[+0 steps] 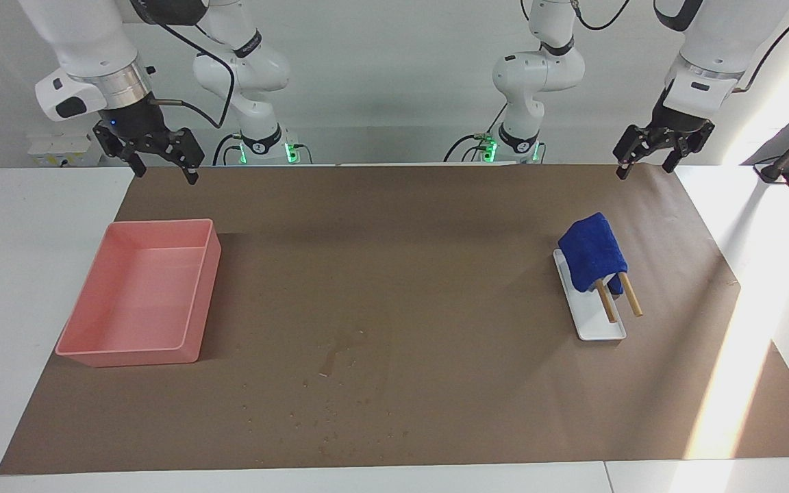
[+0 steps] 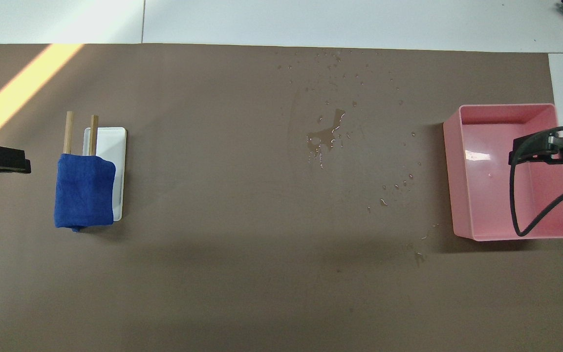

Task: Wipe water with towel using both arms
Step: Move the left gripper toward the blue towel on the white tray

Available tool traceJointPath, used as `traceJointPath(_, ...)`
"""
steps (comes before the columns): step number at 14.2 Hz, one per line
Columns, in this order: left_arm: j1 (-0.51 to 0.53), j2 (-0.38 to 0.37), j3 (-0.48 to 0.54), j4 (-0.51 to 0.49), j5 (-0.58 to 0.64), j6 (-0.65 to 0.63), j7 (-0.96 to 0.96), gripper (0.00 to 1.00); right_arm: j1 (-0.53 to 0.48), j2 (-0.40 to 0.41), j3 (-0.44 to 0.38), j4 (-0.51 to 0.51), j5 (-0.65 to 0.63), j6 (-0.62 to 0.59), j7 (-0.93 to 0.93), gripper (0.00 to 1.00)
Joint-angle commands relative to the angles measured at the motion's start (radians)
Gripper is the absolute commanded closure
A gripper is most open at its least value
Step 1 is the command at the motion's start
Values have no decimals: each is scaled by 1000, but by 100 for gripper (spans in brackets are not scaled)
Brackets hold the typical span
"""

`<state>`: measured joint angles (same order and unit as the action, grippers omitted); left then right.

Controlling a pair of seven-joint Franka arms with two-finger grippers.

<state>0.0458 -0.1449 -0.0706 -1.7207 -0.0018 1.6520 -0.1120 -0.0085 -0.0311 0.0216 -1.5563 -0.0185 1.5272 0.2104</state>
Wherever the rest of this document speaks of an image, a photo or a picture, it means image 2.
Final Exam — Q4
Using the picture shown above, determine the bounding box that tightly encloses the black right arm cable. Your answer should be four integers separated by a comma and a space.
509, 125, 563, 238

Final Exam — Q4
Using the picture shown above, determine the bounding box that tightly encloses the wooden towel rack dowel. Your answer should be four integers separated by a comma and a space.
89, 115, 99, 157
63, 111, 74, 155

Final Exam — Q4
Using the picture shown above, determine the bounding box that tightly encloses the pink plastic bin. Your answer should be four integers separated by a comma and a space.
443, 103, 563, 242

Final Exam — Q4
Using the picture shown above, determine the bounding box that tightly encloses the brown table mat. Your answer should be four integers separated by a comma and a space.
0, 43, 563, 352

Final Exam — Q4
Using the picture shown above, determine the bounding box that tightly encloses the blue towel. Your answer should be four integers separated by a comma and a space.
54, 153, 116, 232

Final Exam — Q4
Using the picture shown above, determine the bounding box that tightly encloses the water puddle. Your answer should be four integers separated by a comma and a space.
306, 109, 346, 169

